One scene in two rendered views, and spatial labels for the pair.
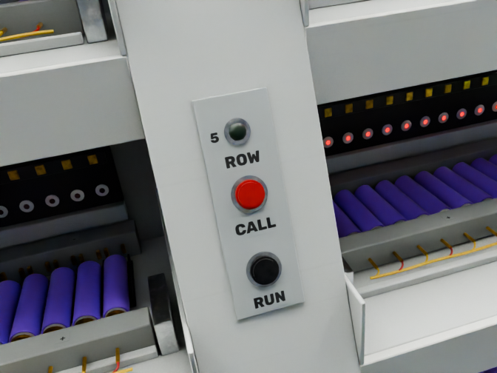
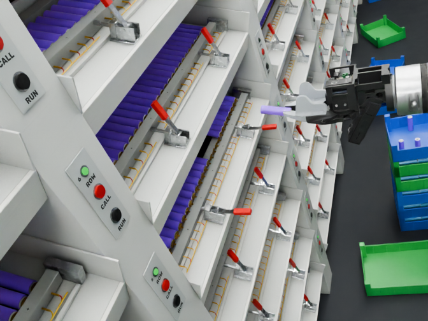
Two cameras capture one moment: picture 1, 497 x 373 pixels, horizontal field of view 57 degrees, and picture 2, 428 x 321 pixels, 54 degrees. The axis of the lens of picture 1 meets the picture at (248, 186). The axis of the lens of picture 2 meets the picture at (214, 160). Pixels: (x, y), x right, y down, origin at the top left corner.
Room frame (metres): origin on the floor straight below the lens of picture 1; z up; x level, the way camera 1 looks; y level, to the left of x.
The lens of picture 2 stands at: (-0.28, 0.90, 1.55)
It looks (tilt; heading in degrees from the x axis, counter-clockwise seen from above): 36 degrees down; 313
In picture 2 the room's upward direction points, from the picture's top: 24 degrees counter-clockwise
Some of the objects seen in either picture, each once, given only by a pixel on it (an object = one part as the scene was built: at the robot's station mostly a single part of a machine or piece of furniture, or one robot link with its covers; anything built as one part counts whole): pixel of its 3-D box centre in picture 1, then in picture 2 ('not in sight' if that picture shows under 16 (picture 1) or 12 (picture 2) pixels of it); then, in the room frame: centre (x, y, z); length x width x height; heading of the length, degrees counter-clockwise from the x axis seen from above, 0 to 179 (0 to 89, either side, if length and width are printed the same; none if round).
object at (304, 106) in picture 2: not in sight; (303, 106); (0.04, 0.25, 1.07); 0.09 x 0.03 x 0.06; 15
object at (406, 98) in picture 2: not in sight; (406, 91); (-0.14, 0.20, 1.07); 0.10 x 0.05 x 0.09; 101
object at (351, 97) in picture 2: not in sight; (358, 92); (-0.06, 0.21, 1.08); 0.12 x 0.08 x 0.09; 11
